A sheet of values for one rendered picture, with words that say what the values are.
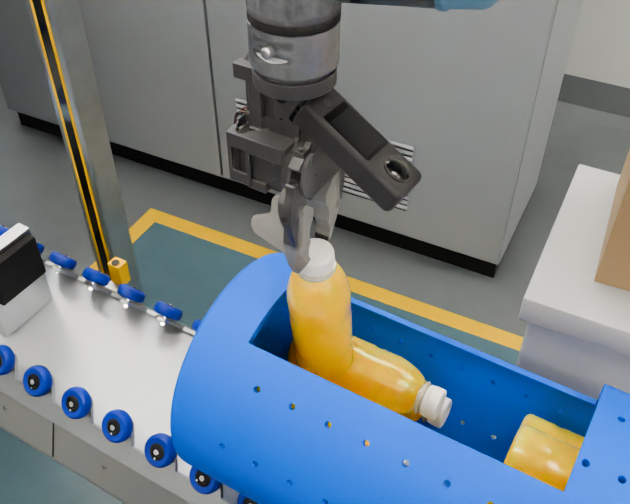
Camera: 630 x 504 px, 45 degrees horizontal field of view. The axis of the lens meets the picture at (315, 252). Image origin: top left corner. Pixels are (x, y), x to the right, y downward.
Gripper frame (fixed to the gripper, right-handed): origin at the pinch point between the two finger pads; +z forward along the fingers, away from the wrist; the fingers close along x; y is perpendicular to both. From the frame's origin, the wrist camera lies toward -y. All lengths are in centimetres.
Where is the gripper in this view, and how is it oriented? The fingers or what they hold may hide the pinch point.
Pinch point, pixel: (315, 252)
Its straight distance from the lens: 75.5
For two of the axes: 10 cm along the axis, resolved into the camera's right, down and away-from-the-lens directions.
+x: -5.1, 5.8, -6.4
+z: 0.0, 7.4, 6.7
